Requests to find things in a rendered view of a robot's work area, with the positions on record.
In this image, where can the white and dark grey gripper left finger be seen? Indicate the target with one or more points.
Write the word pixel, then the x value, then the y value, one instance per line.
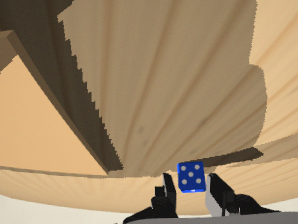
pixel 163 204

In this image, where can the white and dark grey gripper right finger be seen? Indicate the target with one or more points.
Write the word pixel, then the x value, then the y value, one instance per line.
pixel 220 200

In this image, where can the blue die with white pips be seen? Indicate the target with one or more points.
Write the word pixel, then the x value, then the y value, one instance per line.
pixel 191 177

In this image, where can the tan flat mat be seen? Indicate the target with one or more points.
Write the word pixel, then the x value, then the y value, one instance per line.
pixel 35 131

